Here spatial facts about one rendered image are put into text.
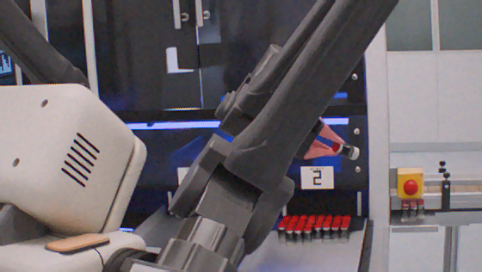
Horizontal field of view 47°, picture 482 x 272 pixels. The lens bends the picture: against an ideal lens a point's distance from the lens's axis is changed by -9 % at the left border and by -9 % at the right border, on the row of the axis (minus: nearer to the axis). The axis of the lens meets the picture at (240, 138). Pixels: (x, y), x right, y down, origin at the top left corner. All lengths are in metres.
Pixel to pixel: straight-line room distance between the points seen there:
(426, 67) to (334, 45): 5.57
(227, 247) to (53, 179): 0.18
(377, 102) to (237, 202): 0.93
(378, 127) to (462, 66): 4.68
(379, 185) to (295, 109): 0.99
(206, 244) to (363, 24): 0.26
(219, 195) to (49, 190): 0.17
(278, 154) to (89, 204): 0.20
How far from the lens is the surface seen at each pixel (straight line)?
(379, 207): 1.57
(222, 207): 0.60
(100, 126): 0.63
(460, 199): 1.69
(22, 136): 0.62
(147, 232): 1.65
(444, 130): 6.24
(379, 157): 1.53
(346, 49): 0.57
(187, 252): 0.56
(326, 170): 1.55
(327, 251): 1.43
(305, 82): 0.57
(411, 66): 6.12
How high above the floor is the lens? 1.44
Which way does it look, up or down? 11 degrees down
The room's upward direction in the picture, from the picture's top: 4 degrees counter-clockwise
